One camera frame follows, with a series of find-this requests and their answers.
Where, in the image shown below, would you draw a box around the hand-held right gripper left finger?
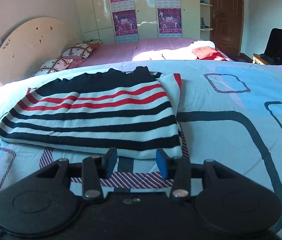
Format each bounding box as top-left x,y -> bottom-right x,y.
35,147 -> 118,201

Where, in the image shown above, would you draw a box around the black chair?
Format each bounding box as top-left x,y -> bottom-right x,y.
253,28 -> 282,66

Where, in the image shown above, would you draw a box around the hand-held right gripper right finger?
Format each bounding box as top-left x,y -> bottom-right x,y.
155,148 -> 235,200

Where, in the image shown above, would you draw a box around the cream glossy wardrobe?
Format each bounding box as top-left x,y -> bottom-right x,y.
73,0 -> 213,44

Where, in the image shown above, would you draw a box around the striped knit sweater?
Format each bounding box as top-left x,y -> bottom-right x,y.
0,66 -> 183,159

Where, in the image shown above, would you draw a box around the pink bed sheet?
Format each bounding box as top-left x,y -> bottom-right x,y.
68,37 -> 234,68

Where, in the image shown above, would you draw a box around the red and white clothes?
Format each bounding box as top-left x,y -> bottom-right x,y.
160,40 -> 231,62

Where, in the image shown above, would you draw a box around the brown wooden door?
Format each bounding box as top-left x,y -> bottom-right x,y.
209,0 -> 245,57

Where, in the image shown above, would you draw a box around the cream rounded headboard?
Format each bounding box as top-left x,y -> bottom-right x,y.
0,17 -> 84,98

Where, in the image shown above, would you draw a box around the heart patterned pillow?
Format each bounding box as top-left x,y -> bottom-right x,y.
60,42 -> 102,60
31,58 -> 74,77

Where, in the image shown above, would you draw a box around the light blue patterned quilt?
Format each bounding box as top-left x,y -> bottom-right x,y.
0,59 -> 282,240

